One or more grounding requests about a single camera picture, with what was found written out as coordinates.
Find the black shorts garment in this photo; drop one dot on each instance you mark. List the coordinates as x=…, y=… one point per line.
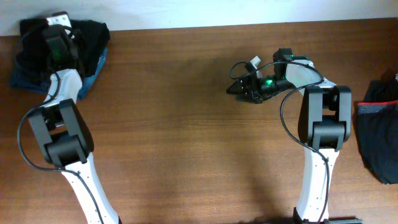
x=33, y=63

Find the blue denim jeans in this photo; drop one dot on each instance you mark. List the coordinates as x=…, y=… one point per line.
x=90, y=77

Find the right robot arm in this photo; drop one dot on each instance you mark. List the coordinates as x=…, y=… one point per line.
x=324, y=125

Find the dark garment with red trim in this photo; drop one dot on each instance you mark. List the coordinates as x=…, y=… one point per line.
x=376, y=129

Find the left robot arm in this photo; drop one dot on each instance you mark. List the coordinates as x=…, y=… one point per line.
x=60, y=130

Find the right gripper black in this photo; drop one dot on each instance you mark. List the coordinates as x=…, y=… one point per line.
x=255, y=81

